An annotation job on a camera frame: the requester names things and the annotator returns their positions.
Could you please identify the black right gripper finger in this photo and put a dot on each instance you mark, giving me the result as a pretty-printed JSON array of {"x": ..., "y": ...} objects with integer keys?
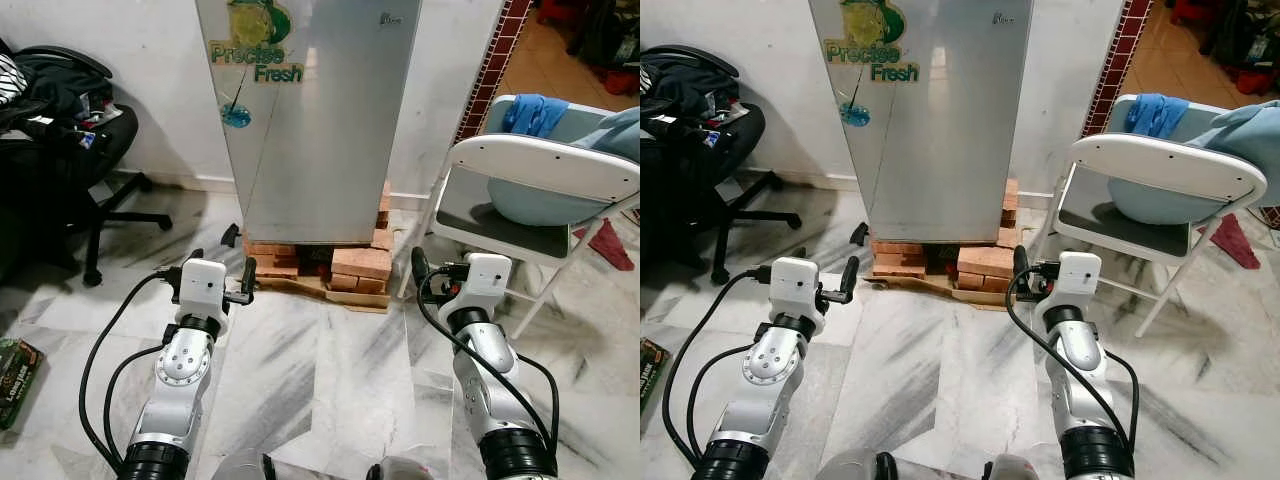
[
  {"x": 421, "y": 268},
  {"x": 1020, "y": 268}
]

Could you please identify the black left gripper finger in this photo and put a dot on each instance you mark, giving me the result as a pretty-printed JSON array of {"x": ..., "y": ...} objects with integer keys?
[
  {"x": 852, "y": 280},
  {"x": 249, "y": 280}
]

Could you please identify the silver single-door fridge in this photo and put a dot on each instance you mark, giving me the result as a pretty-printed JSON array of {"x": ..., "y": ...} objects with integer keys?
[
  {"x": 945, "y": 140},
  {"x": 330, "y": 140}
]

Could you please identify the small black floor object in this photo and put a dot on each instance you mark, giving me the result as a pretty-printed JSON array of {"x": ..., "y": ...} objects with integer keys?
[
  {"x": 231, "y": 236},
  {"x": 859, "y": 234}
]

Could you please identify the red brick stack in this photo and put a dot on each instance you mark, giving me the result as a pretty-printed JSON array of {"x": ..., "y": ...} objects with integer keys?
[
  {"x": 384, "y": 215},
  {"x": 1011, "y": 212}
]

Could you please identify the light blue pillow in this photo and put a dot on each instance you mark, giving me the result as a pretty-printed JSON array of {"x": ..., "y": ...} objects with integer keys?
[
  {"x": 1155, "y": 207},
  {"x": 540, "y": 207}
]

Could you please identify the white grey folding chair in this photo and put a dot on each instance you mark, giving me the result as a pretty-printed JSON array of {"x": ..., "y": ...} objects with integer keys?
[
  {"x": 1160, "y": 165},
  {"x": 540, "y": 165}
]

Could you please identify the red cloth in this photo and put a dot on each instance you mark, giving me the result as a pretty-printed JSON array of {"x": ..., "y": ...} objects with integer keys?
[
  {"x": 608, "y": 248},
  {"x": 1235, "y": 245}
]

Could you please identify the grey robot left leg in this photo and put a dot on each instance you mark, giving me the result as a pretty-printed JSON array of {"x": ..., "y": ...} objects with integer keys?
[
  {"x": 240, "y": 468},
  {"x": 850, "y": 468}
]

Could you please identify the black bag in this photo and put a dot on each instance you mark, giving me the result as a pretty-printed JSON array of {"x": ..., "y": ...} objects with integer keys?
[
  {"x": 30, "y": 200},
  {"x": 670, "y": 205}
]

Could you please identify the black office swivel chair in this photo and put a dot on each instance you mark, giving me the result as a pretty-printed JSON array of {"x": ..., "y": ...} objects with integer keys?
[
  {"x": 105, "y": 150},
  {"x": 735, "y": 135}
]

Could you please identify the blue cloth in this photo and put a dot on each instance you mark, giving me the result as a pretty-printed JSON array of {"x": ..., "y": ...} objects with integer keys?
[
  {"x": 1157, "y": 115},
  {"x": 535, "y": 115}
]

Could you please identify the maroon tile door trim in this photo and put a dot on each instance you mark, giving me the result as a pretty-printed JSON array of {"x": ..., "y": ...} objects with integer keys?
[
  {"x": 1120, "y": 65},
  {"x": 495, "y": 65}
]

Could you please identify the black jacket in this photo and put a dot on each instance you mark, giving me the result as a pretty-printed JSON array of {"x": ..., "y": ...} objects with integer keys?
[
  {"x": 685, "y": 82},
  {"x": 55, "y": 80}
]

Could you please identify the dark clutter pile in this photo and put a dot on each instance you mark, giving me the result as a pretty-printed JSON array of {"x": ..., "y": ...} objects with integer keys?
[
  {"x": 1245, "y": 40},
  {"x": 610, "y": 40}
]

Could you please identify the red plastic object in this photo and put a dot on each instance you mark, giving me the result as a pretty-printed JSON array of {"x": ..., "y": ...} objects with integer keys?
[
  {"x": 560, "y": 10},
  {"x": 1190, "y": 10}
]

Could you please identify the white striped cloth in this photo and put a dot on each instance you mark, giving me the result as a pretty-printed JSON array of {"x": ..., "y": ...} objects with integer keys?
[{"x": 9, "y": 80}]

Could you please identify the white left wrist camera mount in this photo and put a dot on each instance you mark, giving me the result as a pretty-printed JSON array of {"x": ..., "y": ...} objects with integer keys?
[
  {"x": 203, "y": 285},
  {"x": 795, "y": 285}
]

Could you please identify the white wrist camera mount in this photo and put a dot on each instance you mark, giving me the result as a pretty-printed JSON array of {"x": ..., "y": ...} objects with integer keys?
[
  {"x": 1078, "y": 280},
  {"x": 795, "y": 285},
  {"x": 203, "y": 285},
  {"x": 488, "y": 280}
]

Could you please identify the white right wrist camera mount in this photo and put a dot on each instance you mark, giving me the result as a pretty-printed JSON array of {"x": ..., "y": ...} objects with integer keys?
[
  {"x": 1078, "y": 280},
  {"x": 488, "y": 280}
]

